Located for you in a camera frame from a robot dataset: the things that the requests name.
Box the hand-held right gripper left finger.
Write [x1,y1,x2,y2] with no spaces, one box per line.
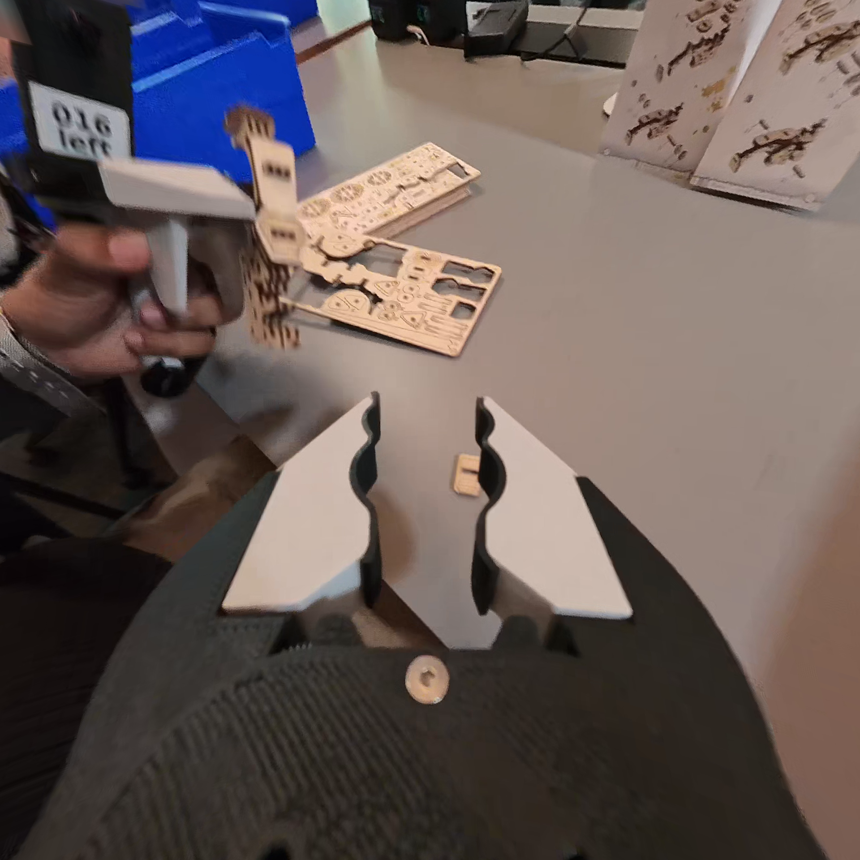
[222,393,383,614]

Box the person's left hand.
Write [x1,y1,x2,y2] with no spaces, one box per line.
[12,225,227,381]

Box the black flat case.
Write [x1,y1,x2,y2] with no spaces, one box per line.
[464,0,532,60]

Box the wooden parts sheet with holes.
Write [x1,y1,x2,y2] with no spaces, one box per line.
[282,234,503,358]

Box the person's leg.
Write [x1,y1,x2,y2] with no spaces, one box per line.
[0,537,177,860]

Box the black charger box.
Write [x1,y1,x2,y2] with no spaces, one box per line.
[370,0,466,46]

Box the person's left forearm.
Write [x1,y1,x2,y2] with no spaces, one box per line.
[0,289,103,421]

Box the grey desk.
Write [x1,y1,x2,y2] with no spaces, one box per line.
[195,23,860,740]

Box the large blue storage bin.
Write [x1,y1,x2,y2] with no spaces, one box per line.
[131,0,317,186]

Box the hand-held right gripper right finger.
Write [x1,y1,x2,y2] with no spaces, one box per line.
[472,396,633,620]

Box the small wooden slotted piece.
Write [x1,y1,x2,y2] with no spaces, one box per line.
[449,453,482,499]

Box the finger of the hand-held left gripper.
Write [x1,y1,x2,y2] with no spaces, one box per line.
[188,216,248,325]
[99,159,258,318]

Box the wooden model assembly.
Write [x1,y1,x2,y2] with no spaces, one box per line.
[225,107,305,352]

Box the laser-cut wooden parts sheet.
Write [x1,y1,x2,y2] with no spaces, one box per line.
[296,142,482,243]

